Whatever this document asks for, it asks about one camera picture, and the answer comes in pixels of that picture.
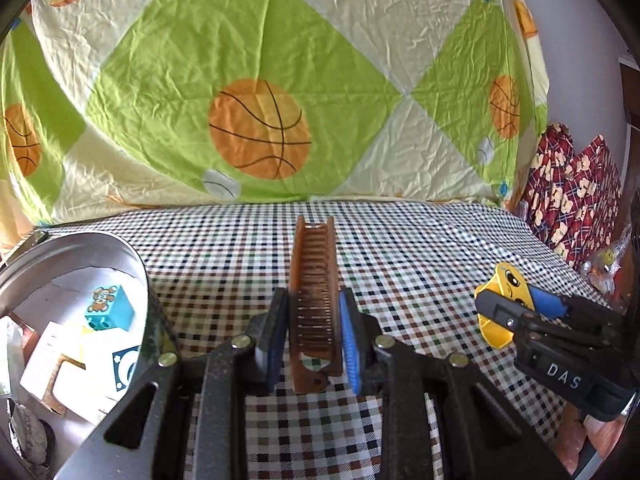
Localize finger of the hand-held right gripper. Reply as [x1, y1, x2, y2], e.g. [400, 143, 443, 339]
[474, 290, 566, 341]
[525, 285, 621, 326]

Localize wooden cabinet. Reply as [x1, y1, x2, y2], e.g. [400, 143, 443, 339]
[617, 55, 640, 241]

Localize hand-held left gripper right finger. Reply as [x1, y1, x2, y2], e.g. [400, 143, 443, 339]
[339, 287, 571, 480]

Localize plastic bag of toys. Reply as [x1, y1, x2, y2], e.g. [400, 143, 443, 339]
[582, 240, 633, 311]

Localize brown comb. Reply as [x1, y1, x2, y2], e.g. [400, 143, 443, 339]
[289, 216, 346, 395]

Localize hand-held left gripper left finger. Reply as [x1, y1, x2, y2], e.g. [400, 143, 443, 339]
[52, 287, 290, 480]

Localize yellow face toy block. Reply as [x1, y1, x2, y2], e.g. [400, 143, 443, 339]
[474, 261, 533, 348]

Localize red bear print blanket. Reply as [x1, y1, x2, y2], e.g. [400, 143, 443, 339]
[520, 122, 626, 273]

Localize person's right hand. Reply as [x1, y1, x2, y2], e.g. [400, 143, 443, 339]
[552, 399, 628, 480]

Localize round metal tin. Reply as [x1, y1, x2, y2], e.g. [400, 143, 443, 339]
[0, 230, 176, 466]

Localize basketball print bed sheet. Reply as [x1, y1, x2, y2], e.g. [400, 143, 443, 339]
[0, 0, 551, 251]

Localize blue bear toy block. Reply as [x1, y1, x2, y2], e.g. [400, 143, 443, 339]
[84, 285, 136, 333]

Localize checkered tablecloth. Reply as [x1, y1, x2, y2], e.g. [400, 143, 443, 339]
[30, 200, 616, 480]

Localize white square box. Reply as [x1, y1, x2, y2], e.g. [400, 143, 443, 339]
[20, 322, 86, 401]

